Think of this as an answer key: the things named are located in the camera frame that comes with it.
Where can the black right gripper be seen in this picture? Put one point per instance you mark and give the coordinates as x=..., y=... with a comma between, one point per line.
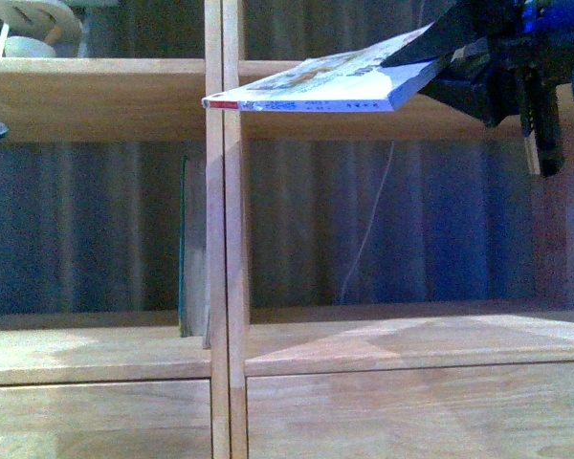
x=507, y=59

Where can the white blue paperback book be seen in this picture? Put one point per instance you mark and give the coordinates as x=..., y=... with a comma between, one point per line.
x=352, y=82

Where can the green covered book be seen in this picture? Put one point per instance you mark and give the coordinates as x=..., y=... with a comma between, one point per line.
x=193, y=292

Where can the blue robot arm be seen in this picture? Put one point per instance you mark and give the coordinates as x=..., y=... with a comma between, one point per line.
x=507, y=58

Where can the right wooden shelf unit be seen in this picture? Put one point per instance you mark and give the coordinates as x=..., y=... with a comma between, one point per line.
x=376, y=242

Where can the wooden shelf unit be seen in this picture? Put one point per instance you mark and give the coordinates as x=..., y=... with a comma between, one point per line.
x=92, y=363
x=376, y=242

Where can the left wooden shelf unit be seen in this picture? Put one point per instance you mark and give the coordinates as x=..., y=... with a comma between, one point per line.
x=92, y=363

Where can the upper wooden drawer front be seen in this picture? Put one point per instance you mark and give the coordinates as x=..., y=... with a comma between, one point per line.
x=500, y=411

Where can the white round decor object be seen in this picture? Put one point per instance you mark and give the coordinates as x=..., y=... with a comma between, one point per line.
x=39, y=29

